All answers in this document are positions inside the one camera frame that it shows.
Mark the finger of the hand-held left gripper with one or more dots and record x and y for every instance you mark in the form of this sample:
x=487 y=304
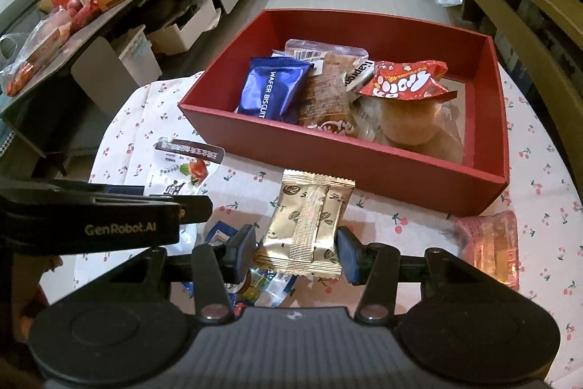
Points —
x=196 y=210
x=114 y=191

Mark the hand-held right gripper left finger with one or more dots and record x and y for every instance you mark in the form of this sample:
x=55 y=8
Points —
x=239 y=252

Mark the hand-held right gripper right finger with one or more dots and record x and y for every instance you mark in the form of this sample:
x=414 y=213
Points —
x=348 y=252

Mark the gold biscuit packet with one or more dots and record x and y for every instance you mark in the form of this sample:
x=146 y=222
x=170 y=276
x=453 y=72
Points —
x=305 y=225

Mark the red cardboard box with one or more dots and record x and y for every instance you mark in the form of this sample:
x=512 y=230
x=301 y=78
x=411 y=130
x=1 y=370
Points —
x=364 y=170

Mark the dark blue wafer packet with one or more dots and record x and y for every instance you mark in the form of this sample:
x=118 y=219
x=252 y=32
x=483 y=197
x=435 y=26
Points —
x=273 y=88

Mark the brown pastry clear packet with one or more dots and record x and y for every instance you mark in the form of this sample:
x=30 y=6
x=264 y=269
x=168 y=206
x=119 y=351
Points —
x=325 y=97

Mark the red snack packet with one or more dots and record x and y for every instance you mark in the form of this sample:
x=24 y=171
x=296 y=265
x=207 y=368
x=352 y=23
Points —
x=401 y=81

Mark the colourful candy packet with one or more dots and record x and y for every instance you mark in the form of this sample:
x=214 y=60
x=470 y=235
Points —
x=268 y=286

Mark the white fruit print packet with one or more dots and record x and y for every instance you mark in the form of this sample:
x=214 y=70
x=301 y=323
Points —
x=173 y=170

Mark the clear storage bin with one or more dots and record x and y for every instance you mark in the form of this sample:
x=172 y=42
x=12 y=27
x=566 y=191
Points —
x=141 y=56

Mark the pink clear pastry packet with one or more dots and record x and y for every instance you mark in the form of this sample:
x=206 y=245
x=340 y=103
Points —
x=492 y=247

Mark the bun in clear packet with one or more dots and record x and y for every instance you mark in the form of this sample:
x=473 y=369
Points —
x=410 y=120

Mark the bag of red fruit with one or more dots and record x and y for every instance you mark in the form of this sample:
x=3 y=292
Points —
x=41 y=42

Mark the white storage bin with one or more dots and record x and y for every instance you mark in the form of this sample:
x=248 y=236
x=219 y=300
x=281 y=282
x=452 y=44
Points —
x=182 y=36

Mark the white black print packet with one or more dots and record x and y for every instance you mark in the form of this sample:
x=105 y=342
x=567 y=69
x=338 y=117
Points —
x=360 y=74

